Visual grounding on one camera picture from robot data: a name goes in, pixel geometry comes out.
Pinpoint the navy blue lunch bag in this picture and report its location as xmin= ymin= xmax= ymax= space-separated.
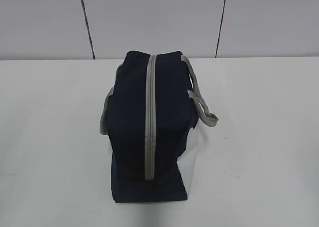
xmin=100 ymin=51 xmax=218 ymax=203

